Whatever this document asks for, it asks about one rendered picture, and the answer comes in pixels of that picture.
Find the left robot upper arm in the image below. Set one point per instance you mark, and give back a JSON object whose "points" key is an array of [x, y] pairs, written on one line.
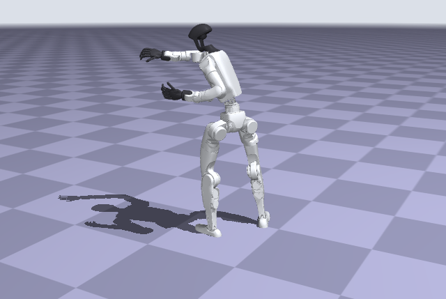
{"points": [[207, 66]]}

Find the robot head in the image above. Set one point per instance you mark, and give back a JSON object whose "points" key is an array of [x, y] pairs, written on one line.
{"points": [[199, 33]]}

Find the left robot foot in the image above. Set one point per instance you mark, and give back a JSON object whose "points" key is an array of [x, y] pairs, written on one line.
{"points": [[204, 229]]}

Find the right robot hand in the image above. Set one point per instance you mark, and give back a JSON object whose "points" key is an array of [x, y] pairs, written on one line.
{"points": [[153, 54]]}

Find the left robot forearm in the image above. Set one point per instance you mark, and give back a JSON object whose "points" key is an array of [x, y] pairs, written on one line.
{"points": [[207, 95]]}

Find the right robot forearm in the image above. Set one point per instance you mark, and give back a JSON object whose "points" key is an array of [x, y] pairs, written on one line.
{"points": [[180, 56]]}

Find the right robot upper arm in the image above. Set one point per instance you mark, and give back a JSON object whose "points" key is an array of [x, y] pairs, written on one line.
{"points": [[197, 57]]}

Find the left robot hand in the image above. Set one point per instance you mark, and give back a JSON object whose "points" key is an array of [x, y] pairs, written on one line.
{"points": [[174, 94]]}

